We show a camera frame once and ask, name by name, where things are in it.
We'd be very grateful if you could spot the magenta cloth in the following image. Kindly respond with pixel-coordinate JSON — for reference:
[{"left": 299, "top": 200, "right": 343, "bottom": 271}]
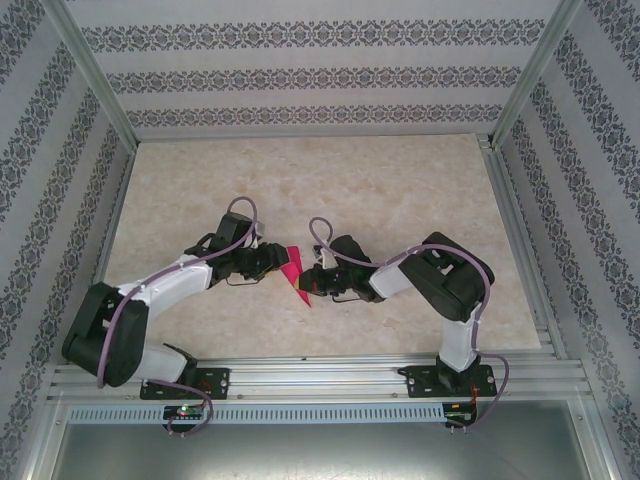
[{"left": 278, "top": 244, "right": 315, "bottom": 309}]

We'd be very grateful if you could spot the grey metal sheet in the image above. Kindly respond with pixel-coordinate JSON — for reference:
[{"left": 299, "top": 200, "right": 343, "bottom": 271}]
[{"left": 49, "top": 399, "right": 614, "bottom": 480}]

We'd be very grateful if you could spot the left circuit board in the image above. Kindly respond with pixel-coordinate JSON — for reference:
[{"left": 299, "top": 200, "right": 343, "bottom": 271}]
[{"left": 162, "top": 404, "right": 208, "bottom": 422}]

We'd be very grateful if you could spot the circuit board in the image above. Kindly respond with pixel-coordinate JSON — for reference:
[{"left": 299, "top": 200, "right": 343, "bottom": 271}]
[
  {"left": 443, "top": 402, "right": 480, "bottom": 427},
  {"left": 162, "top": 404, "right": 208, "bottom": 422}
]

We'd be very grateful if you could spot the right circuit board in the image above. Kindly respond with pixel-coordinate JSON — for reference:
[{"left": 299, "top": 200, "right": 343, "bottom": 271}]
[{"left": 443, "top": 402, "right": 480, "bottom": 427}]

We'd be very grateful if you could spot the aluminium mounting rail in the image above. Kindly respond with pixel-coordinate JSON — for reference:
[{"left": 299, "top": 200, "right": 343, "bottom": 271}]
[{"left": 47, "top": 352, "right": 591, "bottom": 402}]

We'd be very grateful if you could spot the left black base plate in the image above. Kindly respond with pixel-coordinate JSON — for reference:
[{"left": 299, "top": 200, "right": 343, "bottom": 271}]
[{"left": 138, "top": 367, "right": 232, "bottom": 402}]

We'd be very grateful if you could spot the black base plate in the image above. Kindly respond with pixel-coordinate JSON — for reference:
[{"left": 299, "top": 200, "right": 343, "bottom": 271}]
[
  {"left": 138, "top": 367, "right": 232, "bottom": 402},
  {"left": 401, "top": 363, "right": 500, "bottom": 400}
]

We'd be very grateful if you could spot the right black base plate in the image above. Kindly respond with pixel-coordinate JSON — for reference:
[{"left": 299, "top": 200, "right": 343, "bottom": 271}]
[{"left": 401, "top": 363, "right": 500, "bottom": 400}]

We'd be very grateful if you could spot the slotted grey cable duct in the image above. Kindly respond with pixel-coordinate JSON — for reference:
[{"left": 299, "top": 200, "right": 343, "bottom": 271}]
[{"left": 67, "top": 402, "right": 447, "bottom": 426}]

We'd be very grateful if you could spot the aluminium side rail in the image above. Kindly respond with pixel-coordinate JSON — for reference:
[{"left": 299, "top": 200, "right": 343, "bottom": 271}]
[
  {"left": 68, "top": 139, "right": 137, "bottom": 365},
  {"left": 477, "top": 133, "right": 570, "bottom": 360}
]

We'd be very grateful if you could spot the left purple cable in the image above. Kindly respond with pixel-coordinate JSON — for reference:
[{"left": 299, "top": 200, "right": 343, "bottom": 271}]
[{"left": 97, "top": 196, "right": 261, "bottom": 439}]

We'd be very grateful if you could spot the purple cable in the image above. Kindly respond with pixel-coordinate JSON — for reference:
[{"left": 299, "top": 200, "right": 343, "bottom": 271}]
[
  {"left": 97, "top": 196, "right": 261, "bottom": 439},
  {"left": 308, "top": 216, "right": 514, "bottom": 436}
]

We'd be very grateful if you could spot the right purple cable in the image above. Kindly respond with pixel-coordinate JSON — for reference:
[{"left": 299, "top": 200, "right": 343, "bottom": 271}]
[{"left": 308, "top": 216, "right": 514, "bottom": 436}]

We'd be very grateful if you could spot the aluminium frame post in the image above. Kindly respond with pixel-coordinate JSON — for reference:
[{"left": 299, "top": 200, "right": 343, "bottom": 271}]
[
  {"left": 42, "top": 0, "right": 140, "bottom": 146},
  {"left": 491, "top": 0, "right": 586, "bottom": 147}
]

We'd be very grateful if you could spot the aluminium frame beam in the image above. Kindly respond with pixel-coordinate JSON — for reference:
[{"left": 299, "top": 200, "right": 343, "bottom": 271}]
[
  {"left": 567, "top": 397, "right": 629, "bottom": 480},
  {"left": 13, "top": 397, "right": 71, "bottom": 480}
]

